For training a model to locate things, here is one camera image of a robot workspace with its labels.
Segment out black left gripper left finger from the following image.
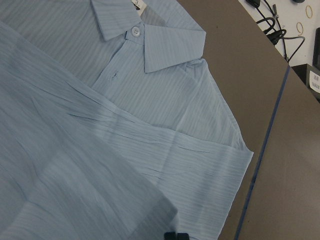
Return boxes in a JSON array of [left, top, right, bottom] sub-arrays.
[[163, 232, 177, 240]]

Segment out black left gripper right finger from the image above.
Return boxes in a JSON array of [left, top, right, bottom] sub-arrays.
[[176, 232, 190, 240]]

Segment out light blue button shirt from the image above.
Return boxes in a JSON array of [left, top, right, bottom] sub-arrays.
[[0, 0, 253, 240]]

